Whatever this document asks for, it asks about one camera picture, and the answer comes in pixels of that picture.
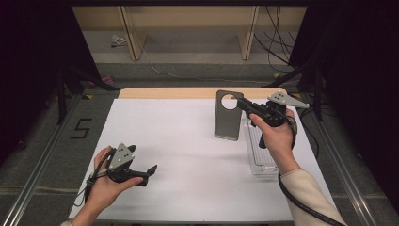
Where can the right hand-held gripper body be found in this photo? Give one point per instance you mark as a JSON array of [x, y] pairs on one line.
[[274, 116]]

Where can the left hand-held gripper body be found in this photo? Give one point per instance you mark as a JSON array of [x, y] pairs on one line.
[[122, 158]]

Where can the grey metal plate with hole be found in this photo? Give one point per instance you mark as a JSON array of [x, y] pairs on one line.
[[227, 122]]

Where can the clear plastic tray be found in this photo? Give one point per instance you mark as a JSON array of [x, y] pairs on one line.
[[260, 158]]

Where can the person's right hand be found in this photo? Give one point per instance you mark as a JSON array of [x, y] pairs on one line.
[[277, 141]]

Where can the person's left hand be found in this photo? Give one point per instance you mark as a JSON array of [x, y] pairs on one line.
[[105, 191]]

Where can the black metal stand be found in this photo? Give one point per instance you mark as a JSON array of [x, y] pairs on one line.
[[318, 91], [61, 94]]

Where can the pink object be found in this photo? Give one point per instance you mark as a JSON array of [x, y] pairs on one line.
[[105, 79]]

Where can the wooden shelf unit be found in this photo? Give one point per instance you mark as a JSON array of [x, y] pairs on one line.
[[188, 31]]

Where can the white crumpled paper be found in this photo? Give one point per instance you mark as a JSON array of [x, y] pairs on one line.
[[117, 40]]

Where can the aluminium floor rail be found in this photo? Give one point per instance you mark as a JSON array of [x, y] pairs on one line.
[[40, 163], [345, 175]]

